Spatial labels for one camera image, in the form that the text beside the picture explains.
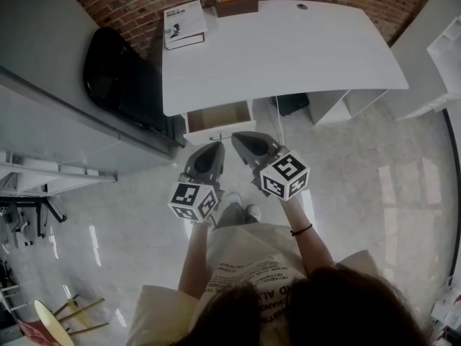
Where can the person's right forearm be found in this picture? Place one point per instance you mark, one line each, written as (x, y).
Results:
(309, 247)

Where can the grey trousers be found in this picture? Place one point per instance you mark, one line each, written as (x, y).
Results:
(230, 216)

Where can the brown box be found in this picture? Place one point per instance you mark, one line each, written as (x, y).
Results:
(236, 10)

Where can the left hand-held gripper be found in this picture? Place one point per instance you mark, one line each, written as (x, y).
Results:
(191, 200)

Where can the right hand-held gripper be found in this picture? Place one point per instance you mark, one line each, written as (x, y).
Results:
(284, 178)

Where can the cream printed shirt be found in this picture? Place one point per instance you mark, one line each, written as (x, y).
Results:
(252, 251)

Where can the white metal shelf rack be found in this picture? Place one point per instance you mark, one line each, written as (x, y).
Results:
(54, 184)

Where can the person's left forearm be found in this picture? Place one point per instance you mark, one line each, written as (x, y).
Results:
(192, 261)

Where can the white side shelf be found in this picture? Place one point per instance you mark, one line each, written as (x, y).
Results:
(448, 45)

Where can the black wrist band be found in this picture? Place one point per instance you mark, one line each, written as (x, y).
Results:
(302, 230)

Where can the white desk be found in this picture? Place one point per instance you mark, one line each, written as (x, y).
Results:
(288, 56)

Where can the white book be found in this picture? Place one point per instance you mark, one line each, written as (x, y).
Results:
(183, 20)

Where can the white shoe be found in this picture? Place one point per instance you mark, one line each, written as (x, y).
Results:
(234, 197)
(254, 210)

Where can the black frame table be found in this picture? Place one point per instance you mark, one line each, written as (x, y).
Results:
(54, 209)

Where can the red plastic stool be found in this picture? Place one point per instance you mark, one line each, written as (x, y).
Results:
(32, 333)

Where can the wooden stool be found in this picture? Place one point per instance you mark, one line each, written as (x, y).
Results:
(50, 326)

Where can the white office chair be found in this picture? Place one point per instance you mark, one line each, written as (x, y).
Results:
(21, 229)

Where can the black router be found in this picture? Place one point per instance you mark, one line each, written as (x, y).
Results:
(293, 105)

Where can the white desk drawer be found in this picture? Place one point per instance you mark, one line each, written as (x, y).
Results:
(198, 138)

